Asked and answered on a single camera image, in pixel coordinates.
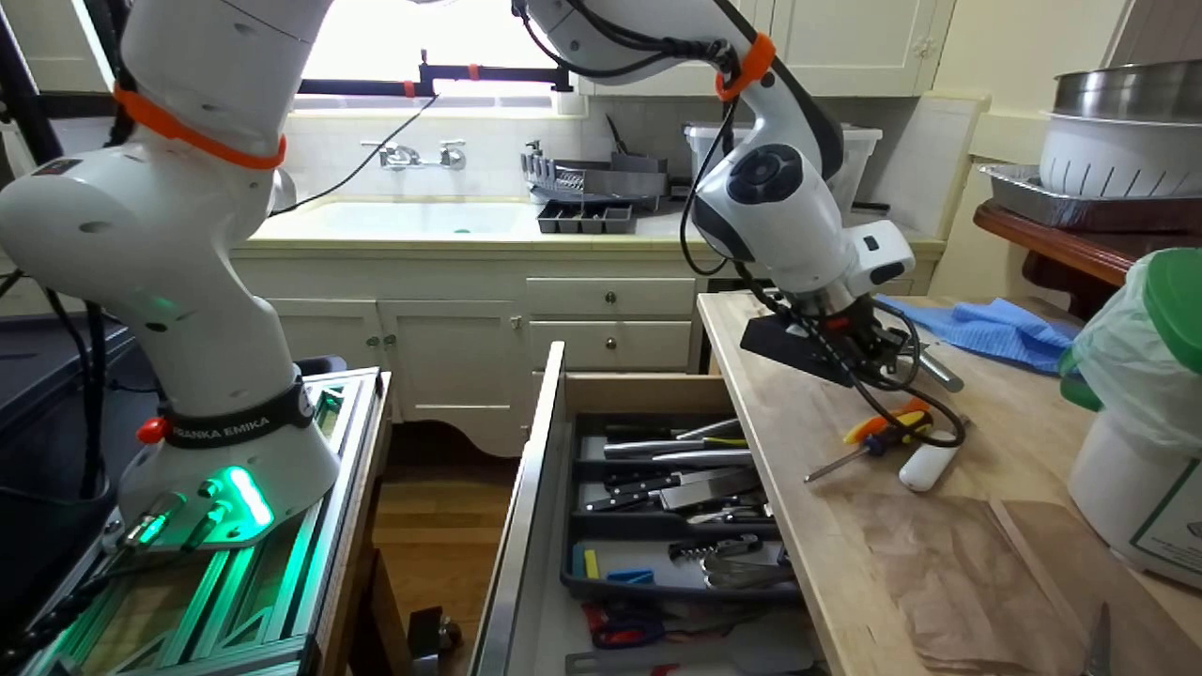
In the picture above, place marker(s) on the open wooden kitchen drawer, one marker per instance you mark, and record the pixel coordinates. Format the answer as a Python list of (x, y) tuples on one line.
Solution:
[(638, 539)]

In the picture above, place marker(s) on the black metal can opener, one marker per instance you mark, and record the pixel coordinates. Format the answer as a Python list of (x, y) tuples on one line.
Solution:
[(910, 360)]

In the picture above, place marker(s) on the chrome sink faucet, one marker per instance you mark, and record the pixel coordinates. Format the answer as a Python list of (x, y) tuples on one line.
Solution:
[(400, 161)]

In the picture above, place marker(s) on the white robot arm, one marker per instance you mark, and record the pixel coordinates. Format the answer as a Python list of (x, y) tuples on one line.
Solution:
[(767, 202)]

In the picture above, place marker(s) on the white cylindrical handle tool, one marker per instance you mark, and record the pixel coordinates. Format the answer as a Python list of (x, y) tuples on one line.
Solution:
[(926, 469)]

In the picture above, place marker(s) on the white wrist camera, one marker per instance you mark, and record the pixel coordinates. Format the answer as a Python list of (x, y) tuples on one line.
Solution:
[(880, 252)]

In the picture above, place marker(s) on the steel mixing bowl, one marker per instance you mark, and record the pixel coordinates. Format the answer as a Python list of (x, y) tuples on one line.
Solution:
[(1130, 91)]

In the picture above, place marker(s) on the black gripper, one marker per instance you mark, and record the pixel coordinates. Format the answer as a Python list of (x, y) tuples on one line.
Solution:
[(847, 346)]

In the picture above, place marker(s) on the green plastic bag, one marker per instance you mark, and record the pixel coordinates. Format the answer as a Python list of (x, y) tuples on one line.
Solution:
[(1138, 360)]

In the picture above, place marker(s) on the white plastic container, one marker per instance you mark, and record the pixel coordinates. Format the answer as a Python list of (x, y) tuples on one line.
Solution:
[(1138, 501)]

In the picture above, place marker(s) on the metal baking tray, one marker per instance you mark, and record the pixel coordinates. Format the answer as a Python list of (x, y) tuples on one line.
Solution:
[(1019, 194)]

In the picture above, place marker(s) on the white colander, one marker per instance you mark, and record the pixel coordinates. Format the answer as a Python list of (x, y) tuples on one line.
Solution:
[(1120, 161)]

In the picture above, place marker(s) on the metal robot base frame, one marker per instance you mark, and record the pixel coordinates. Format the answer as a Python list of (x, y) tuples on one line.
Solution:
[(278, 606)]

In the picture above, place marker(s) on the blue cloth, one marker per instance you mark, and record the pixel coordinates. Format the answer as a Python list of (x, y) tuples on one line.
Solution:
[(996, 333)]

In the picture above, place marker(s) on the black dish rack tray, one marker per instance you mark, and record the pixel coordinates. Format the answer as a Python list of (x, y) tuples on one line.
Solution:
[(611, 216)]

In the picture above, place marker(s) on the brown paper sheet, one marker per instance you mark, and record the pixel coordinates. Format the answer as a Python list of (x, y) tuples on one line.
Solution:
[(1003, 588)]

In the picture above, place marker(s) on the orange blue handled screwdriver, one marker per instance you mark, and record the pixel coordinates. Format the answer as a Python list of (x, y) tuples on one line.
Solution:
[(877, 437)]

